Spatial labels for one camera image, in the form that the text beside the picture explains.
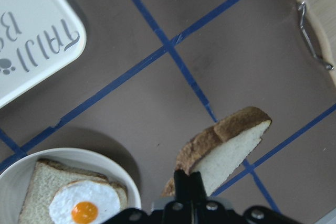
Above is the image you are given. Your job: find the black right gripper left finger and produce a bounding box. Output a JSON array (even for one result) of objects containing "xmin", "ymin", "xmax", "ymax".
[{"xmin": 174, "ymin": 169, "xmax": 192, "ymax": 205}]

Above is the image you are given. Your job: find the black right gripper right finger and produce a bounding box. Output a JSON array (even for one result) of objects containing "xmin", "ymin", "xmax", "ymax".
[{"xmin": 191, "ymin": 172, "xmax": 208, "ymax": 205}]

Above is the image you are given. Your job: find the bread slice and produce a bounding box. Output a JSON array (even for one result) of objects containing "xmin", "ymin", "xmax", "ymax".
[
  {"xmin": 175, "ymin": 106, "xmax": 272, "ymax": 196},
  {"xmin": 18, "ymin": 159, "xmax": 128, "ymax": 223}
]

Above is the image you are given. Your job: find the bread slice under egg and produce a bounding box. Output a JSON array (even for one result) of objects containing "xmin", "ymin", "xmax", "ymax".
[{"xmin": 18, "ymin": 159, "xmax": 128, "ymax": 223}]

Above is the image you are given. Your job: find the white round plate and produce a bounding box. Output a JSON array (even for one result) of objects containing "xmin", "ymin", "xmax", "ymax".
[{"xmin": 1, "ymin": 148, "xmax": 141, "ymax": 223}]

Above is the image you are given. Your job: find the fried egg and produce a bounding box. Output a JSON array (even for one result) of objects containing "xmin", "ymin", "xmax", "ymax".
[{"xmin": 49, "ymin": 180, "xmax": 121, "ymax": 223}]

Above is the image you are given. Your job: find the cream bear tray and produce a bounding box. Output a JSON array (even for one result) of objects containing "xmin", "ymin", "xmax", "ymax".
[{"xmin": 1, "ymin": 0, "xmax": 87, "ymax": 107}]

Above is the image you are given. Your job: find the wooden cutting board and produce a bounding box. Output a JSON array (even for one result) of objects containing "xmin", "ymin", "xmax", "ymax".
[{"xmin": 296, "ymin": 0, "xmax": 335, "ymax": 71}]

